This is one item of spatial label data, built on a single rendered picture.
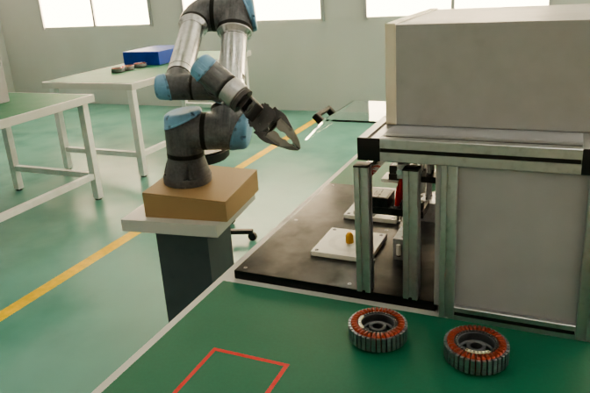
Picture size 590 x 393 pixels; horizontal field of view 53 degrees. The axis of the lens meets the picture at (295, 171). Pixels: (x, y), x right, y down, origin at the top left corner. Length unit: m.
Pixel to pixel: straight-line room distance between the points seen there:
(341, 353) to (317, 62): 5.54
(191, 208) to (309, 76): 4.91
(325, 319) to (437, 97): 0.50
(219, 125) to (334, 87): 4.77
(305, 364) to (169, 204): 0.85
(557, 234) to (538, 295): 0.13
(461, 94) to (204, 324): 0.69
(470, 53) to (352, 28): 5.19
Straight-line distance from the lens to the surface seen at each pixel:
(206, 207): 1.77
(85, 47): 8.26
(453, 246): 1.18
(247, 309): 1.30
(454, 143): 1.11
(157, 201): 1.84
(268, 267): 1.42
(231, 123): 1.78
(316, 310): 1.28
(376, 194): 1.41
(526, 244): 1.18
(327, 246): 1.47
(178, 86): 1.71
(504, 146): 1.10
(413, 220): 1.20
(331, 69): 6.48
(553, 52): 1.18
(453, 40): 1.19
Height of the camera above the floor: 1.41
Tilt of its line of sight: 18 degrees down
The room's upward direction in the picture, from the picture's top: 4 degrees counter-clockwise
